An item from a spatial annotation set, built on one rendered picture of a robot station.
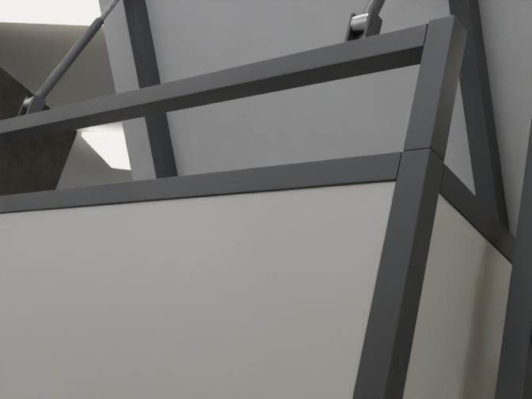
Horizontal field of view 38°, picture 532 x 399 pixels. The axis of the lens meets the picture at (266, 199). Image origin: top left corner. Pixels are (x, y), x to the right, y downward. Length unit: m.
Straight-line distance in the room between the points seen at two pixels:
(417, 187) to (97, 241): 0.59
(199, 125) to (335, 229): 0.98
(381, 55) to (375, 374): 0.45
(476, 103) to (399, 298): 0.65
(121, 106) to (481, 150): 0.67
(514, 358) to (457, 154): 0.63
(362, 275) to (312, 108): 0.81
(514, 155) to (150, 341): 0.75
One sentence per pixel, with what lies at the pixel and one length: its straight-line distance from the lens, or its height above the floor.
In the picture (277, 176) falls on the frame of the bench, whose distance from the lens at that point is 1.07.
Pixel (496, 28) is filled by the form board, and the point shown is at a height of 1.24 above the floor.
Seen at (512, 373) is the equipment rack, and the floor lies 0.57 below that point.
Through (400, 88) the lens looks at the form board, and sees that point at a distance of 1.57.
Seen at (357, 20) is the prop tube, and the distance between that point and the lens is 1.16.
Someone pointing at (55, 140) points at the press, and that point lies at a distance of 5.55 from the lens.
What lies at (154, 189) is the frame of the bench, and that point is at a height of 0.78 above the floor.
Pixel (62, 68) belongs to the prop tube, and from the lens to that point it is 1.82.
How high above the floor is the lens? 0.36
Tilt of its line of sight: 21 degrees up
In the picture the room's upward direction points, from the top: 15 degrees clockwise
